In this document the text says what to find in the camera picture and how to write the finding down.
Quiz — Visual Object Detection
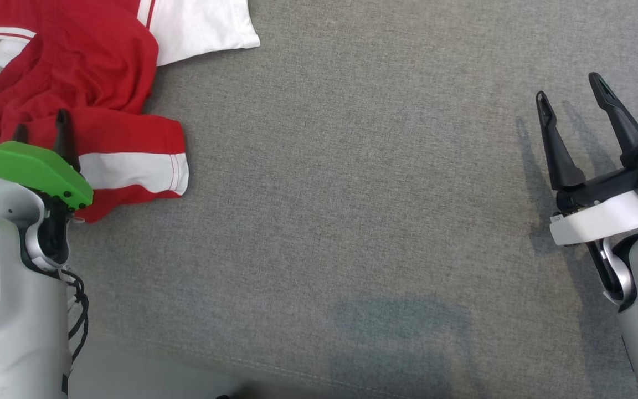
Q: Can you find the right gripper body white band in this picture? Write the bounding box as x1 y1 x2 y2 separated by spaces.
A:
550 147 638 247

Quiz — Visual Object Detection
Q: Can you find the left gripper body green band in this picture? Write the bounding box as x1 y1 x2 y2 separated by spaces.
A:
0 141 94 221

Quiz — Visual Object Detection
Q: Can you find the red shorts white side stripe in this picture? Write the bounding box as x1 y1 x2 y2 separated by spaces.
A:
0 0 189 223

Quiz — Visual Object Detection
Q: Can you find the red white numbered jersey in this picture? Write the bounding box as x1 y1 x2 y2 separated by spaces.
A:
0 0 261 68

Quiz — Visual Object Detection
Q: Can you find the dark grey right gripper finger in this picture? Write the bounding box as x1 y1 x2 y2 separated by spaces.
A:
536 91 587 192
588 72 638 167

